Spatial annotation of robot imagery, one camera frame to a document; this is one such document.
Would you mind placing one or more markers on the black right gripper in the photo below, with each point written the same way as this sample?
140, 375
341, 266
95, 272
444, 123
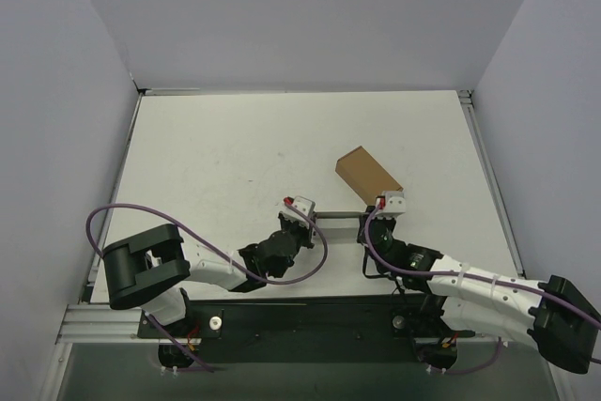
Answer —
374, 225

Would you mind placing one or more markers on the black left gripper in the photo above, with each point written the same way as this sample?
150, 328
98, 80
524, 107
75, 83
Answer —
299, 226

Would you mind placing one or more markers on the white paper box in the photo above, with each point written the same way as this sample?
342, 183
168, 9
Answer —
339, 226

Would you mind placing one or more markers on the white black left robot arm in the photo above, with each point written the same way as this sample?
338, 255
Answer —
143, 270

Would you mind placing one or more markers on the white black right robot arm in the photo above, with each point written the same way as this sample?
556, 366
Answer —
552, 316

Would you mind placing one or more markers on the brown folded cardboard box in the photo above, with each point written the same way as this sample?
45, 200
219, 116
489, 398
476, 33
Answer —
365, 176

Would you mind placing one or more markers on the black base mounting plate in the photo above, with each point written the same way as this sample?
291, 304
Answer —
350, 329

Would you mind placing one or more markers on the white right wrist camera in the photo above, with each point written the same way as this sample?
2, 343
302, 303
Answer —
390, 205

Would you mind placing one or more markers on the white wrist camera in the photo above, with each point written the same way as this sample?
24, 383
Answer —
390, 205
298, 209

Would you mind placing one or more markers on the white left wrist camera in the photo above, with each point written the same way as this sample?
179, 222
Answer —
298, 209

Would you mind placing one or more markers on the aluminium table frame rail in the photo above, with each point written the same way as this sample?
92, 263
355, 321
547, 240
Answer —
223, 162

